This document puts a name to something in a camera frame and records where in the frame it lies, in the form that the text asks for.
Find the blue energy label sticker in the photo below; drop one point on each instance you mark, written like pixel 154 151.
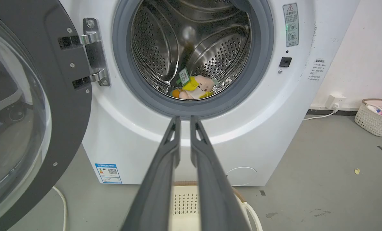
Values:
pixel 108 173

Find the green hang tag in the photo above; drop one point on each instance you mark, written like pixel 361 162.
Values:
pixel 184 76

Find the white text sticker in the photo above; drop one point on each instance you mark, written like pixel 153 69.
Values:
pixel 318 70

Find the yellow and cream plush toy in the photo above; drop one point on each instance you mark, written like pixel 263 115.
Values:
pixel 195 88

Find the dark grey washing machine door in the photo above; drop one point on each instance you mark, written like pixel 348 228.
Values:
pixel 27 109

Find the small yellow floor scrap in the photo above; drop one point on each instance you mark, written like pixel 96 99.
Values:
pixel 357 171

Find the white woven basket with laundry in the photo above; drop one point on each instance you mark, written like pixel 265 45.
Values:
pixel 375 118

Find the white wall power socket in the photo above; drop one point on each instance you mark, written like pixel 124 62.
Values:
pixel 334 101

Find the chrome door hinge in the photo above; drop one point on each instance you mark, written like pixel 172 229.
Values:
pixel 94 53

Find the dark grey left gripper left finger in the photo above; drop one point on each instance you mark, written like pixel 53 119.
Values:
pixel 157 179

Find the white front-load washing machine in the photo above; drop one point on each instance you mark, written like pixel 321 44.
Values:
pixel 267 122

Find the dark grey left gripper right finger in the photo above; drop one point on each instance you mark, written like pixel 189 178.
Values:
pixel 215 183

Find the white laundry basket brown rim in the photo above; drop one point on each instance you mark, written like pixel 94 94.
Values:
pixel 186 205

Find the grey warning label sticker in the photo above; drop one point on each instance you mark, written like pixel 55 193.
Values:
pixel 291 25

